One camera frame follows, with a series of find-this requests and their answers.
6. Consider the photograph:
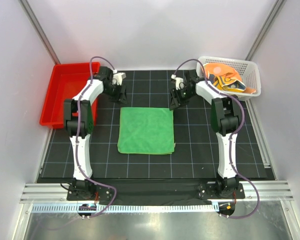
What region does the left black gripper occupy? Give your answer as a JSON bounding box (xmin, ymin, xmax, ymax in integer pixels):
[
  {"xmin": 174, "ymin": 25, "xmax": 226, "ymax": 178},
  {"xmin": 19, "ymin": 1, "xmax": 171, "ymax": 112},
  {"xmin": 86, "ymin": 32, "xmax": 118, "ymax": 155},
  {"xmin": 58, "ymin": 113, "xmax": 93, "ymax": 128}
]
[{"xmin": 103, "ymin": 83, "xmax": 128, "ymax": 106}]

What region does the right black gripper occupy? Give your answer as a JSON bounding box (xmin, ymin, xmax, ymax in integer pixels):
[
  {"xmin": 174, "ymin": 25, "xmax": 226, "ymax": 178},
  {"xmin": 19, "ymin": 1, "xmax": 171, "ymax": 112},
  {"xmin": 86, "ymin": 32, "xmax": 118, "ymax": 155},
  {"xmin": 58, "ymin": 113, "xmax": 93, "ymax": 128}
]
[{"xmin": 169, "ymin": 87, "xmax": 195, "ymax": 111}]

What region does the green microfiber towel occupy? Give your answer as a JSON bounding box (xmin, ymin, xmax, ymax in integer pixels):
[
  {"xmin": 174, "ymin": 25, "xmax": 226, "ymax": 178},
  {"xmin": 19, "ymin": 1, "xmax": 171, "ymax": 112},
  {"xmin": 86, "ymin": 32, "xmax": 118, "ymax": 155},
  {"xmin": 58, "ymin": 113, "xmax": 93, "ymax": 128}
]
[{"xmin": 117, "ymin": 107, "xmax": 175, "ymax": 155}]

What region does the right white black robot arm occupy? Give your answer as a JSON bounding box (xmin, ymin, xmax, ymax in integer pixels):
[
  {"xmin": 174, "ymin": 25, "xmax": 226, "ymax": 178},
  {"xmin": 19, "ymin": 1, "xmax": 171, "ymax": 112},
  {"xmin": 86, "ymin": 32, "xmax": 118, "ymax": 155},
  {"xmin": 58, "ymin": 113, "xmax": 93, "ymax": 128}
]
[{"xmin": 169, "ymin": 71, "xmax": 245, "ymax": 199}]

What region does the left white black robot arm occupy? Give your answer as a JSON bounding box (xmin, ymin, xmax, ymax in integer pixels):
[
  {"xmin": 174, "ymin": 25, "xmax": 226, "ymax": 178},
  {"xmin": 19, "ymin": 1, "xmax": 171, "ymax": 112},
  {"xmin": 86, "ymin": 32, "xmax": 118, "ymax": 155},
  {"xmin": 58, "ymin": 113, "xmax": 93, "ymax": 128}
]
[{"xmin": 63, "ymin": 66, "xmax": 127, "ymax": 201}]

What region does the blue yellow patterned towel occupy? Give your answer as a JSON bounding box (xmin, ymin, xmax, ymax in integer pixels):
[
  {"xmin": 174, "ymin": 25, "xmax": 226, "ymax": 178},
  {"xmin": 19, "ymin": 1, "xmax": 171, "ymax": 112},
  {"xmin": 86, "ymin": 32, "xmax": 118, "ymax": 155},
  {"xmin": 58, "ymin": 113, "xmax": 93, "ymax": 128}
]
[{"xmin": 208, "ymin": 74, "xmax": 246, "ymax": 93}]

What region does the orange towel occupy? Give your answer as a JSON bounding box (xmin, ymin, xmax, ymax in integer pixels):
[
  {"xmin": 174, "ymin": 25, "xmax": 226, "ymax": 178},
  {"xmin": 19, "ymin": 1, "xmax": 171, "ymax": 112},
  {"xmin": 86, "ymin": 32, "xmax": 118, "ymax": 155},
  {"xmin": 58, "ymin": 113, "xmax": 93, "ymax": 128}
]
[{"xmin": 204, "ymin": 63, "xmax": 257, "ymax": 94}]

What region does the red plastic tray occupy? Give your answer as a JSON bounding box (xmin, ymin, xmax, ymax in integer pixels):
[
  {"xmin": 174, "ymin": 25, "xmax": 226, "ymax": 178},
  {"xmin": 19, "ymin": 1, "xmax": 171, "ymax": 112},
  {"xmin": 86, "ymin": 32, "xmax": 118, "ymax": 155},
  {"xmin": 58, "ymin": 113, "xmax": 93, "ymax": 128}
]
[{"xmin": 39, "ymin": 62, "xmax": 90, "ymax": 129}]

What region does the white perforated plastic basket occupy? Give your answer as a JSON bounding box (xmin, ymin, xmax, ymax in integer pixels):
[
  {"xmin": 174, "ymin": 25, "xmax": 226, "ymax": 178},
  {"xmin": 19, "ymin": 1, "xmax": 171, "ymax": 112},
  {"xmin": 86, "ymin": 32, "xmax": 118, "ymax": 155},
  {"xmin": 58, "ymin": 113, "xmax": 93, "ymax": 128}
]
[{"xmin": 198, "ymin": 56, "xmax": 262, "ymax": 101}]

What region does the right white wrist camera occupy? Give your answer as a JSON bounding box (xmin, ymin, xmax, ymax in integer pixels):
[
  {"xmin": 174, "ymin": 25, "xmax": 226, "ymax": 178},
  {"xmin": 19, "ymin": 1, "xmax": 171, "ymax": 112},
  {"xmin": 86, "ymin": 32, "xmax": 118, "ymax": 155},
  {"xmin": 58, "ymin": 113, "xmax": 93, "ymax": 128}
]
[{"xmin": 170, "ymin": 74, "xmax": 185, "ymax": 90}]

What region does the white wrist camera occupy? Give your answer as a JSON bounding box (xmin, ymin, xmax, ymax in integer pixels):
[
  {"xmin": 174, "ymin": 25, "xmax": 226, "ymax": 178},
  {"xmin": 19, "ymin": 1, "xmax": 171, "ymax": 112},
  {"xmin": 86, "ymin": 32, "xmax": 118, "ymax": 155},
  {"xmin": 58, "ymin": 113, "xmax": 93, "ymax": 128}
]
[
  {"xmin": 112, "ymin": 72, "xmax": 126, "ymax": 86},
  {"xmin": 170, "ymin": 74, "xmax": 185, "ymax": 90}
]

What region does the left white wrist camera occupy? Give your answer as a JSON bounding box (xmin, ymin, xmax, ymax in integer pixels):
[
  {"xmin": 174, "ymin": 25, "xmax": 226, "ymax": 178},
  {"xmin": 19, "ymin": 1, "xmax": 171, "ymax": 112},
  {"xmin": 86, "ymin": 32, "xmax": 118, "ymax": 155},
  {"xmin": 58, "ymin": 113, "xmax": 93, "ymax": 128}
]
[{"xmin": 112, "ymin": 72, "xmax": 126, "ymax": 86}]

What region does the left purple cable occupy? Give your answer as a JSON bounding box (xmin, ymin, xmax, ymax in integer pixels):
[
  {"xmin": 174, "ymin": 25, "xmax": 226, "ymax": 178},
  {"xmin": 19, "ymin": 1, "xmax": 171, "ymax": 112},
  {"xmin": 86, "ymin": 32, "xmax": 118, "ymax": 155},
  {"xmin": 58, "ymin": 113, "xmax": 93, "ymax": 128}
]
[{"xmin": 73, "ymin": 56, "xmax": 118, "ymax": 231}]

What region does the slotted grey cable duct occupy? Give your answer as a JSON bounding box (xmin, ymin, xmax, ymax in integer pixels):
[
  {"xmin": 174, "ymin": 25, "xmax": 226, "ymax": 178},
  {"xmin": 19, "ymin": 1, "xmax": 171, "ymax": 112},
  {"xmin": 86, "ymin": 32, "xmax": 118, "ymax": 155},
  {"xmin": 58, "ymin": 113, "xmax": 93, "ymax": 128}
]
[{"xmin": 31, "ymin": 202, "xmax": 219, "ymax": 214}]

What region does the aluminium frame rail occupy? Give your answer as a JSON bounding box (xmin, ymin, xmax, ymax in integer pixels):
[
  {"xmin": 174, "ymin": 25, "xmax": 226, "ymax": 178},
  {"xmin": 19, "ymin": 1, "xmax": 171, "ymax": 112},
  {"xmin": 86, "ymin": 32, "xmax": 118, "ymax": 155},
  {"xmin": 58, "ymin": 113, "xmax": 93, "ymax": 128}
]
[{"xmin": 19, "ymin": 180, "xmax": 294, "ymax": 204}]

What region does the left aluminium corner post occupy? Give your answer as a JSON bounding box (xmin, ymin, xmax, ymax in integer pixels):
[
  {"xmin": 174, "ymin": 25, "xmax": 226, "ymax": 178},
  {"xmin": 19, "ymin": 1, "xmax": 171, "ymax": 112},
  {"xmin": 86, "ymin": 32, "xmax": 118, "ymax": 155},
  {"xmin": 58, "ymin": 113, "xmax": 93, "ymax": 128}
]
[{"xmin": 18, "ymin": 0, "xmax": 61, "ymax": 65}]

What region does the aluminium corner post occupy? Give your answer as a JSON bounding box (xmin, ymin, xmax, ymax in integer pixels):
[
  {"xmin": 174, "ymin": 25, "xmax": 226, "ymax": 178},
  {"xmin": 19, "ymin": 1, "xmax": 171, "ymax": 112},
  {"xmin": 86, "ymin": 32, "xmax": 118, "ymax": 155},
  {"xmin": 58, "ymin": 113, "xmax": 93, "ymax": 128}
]
[
  {"xmin": 245, "ymin": 0, "xmax": 287, "ymax": 61},
  {"xmin": 18, "ymin": 0, "xmax": 61, "ymax": 65}
]

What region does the right aluminium corner post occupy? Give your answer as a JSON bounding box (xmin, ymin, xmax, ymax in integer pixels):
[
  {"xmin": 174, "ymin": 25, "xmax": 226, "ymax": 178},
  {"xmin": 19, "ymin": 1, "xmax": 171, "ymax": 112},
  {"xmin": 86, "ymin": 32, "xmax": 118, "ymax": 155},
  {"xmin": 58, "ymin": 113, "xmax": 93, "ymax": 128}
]
[{"xmin": 245, "ymin": 0, "xmax": 287, "ymax": 61}]

